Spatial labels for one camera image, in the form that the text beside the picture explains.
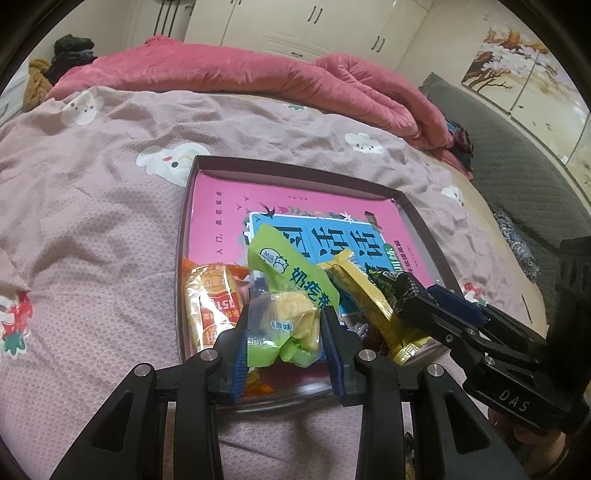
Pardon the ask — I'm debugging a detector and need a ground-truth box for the pink printed bed sheet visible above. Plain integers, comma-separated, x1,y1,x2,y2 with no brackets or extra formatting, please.
0,85,548,480

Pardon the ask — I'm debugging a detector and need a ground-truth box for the green milk candy packet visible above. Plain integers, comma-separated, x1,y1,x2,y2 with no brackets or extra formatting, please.
245,223,342,370

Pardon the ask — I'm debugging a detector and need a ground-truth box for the tree blossom wall painting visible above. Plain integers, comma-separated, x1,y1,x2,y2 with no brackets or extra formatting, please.
462,14,591,199

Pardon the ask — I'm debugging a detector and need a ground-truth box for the grey quilted headboard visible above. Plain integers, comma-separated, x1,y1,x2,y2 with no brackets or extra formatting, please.
418,73,591,278

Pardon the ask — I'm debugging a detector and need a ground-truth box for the dark clothes pile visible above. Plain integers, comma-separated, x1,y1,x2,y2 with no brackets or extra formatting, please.
48,33,98,86

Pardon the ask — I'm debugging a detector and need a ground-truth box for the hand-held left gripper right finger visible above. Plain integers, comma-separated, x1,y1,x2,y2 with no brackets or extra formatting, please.
321,307,528,480

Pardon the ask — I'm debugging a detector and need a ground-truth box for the yellow snack packet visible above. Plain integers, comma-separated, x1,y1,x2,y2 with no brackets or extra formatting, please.
318,251,432,367

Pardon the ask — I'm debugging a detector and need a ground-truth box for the pink children's book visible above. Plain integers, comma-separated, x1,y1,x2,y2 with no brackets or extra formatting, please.
189,173,437,365

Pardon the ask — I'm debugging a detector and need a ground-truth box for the orange rice cracker packet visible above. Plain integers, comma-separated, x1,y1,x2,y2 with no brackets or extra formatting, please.
185,262,252,356

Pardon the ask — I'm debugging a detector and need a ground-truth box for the dark multicoloured garment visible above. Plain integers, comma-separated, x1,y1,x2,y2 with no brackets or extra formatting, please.
445,119,476,176

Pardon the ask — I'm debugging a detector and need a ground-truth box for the person's right hand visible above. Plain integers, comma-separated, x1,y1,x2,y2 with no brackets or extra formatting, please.
487,408,571,467

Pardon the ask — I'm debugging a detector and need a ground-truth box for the blue patterned cloth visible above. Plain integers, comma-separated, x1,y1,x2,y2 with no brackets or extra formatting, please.
493,209,541,283

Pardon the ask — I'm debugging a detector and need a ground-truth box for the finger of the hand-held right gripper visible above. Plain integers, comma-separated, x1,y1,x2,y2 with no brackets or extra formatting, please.
394,271,468,348
427,284,544,352

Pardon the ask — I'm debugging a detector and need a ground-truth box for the rose pink quilt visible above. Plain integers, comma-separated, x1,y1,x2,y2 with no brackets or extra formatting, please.
46,34,474,178

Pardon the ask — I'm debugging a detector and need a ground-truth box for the brown knitted garment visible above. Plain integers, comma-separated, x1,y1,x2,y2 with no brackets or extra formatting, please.
23,58,54,109

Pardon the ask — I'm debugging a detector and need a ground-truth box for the orange red snack packet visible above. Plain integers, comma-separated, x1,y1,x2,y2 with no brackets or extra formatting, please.
180,256,247,282

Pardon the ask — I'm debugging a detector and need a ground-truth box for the shallow dark-rimmed cardboard box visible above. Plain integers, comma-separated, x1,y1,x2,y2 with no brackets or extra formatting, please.
177,154,462,407

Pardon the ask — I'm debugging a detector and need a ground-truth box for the cream wardrobe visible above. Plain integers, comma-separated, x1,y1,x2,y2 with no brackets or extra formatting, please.
134,0,439,75

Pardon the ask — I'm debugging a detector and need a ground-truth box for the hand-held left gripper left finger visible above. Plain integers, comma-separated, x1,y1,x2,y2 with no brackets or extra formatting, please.
48,307,256,480

